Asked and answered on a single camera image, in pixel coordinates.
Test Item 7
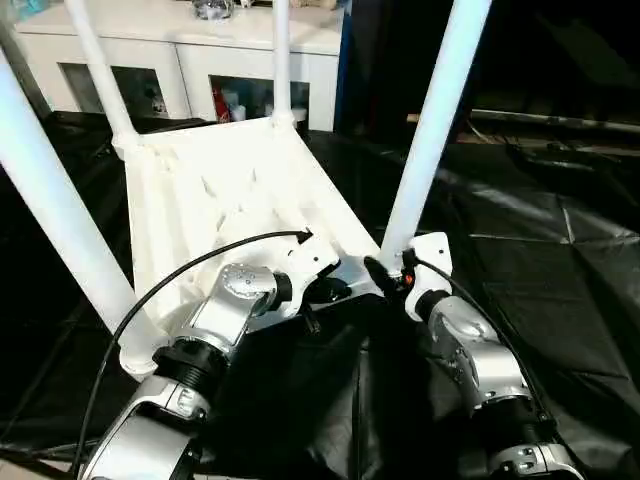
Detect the white plastic table top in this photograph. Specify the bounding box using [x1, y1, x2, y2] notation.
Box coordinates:
[112, 117, 392, 387]

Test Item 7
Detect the white plastic table leg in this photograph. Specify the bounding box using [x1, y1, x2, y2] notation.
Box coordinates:
[63, 0, 137, 149]
[0, 47, 169, 364]
[378, 0, 495, 274]
[270, 0, 295, 129]

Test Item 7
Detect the black mat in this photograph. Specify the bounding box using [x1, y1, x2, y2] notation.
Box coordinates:
[0, 109, 640, 479]

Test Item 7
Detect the dark metal pole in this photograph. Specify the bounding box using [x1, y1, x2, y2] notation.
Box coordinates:
[469, 108, 640, 132]

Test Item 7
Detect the white glass-door cabinet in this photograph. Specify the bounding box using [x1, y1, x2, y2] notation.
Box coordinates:
[14, 0, 347, 132]

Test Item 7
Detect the grey curtain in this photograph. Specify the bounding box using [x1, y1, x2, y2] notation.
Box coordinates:
[0, 19, 52, 117]

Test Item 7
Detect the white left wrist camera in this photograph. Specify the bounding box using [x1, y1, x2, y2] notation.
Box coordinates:
[280, 230, 345, 322]

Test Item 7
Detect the black right camera cable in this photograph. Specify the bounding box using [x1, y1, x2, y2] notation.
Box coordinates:
[402, 248, 562, 437]

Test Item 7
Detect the black camera cable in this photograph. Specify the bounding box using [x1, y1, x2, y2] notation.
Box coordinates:
[402, 248, 562, 437]
[71, 228, 315, 476]

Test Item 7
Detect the black left camera cable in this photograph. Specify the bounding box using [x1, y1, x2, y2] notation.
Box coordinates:
[71, 228, 315, 476]

